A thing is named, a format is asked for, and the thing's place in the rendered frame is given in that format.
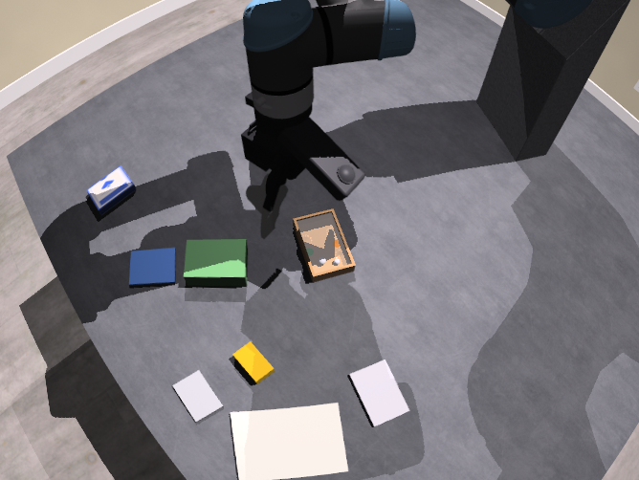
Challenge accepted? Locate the blue flat square pad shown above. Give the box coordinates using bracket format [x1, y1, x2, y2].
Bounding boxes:
[129, 248, 176, 286]

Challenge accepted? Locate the wooden ball-in-hole puzzle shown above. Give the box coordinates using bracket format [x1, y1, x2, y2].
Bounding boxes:
[293, 209, 356, 282]

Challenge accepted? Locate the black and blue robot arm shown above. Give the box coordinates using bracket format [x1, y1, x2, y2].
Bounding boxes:
[243, 0, 593, 201]

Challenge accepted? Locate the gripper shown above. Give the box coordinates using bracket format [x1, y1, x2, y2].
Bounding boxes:
[241, 93, 312, 239]

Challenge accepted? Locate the yellow rectangular block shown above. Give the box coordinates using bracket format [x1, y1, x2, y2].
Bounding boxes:
[233, 342, 275, 384]

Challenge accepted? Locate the green rectangular box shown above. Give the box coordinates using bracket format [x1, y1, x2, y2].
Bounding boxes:
[184, 239, 248, 286]

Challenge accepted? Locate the white flat rectangular card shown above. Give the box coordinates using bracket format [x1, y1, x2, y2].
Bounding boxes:
[349, 360, 409, 426]

